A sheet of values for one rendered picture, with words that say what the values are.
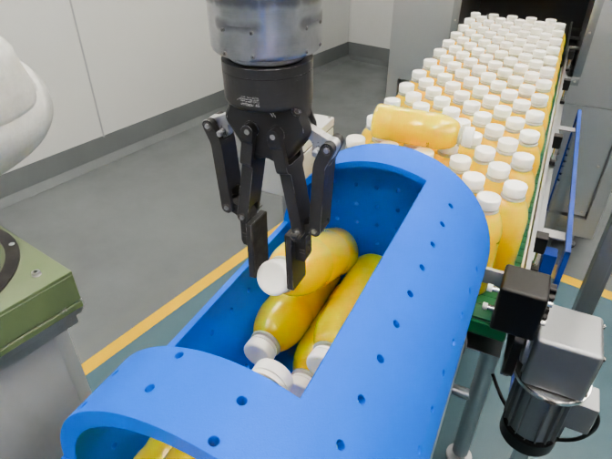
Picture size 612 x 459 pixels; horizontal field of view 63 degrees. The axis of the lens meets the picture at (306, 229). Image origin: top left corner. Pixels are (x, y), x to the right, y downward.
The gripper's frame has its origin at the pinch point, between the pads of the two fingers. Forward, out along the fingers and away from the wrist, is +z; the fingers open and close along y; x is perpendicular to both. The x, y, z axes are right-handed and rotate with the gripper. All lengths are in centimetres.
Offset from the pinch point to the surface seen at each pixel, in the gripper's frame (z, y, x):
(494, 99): 11, 11, 88
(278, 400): -3.0, 10.0, -18.0
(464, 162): 11, 11, 51
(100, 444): 10.8, -7.7, -20.5
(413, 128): 7, 1, 53
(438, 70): 11, -7, 106
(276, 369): 3.4, 5.9, -11.1
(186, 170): 120, -173, 187
